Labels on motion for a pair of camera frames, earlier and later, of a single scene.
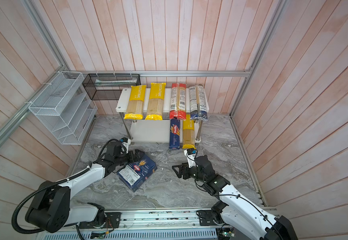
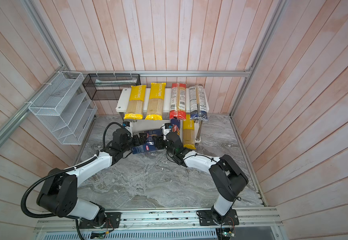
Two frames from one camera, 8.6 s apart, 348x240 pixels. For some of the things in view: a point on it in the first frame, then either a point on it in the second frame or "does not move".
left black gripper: [131, 155] → [143, 140]
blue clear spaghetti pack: [198, 103] does not move
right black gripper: [183, 167] → [160, 142]
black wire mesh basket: [108, 86] does not move
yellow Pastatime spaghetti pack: [135, 109] does not move
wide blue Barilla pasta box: [135, 175] → [149, 145]
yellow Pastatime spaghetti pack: [155, 108] does not move
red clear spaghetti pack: [178, 103] does not move
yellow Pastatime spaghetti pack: [188, 133] does not move
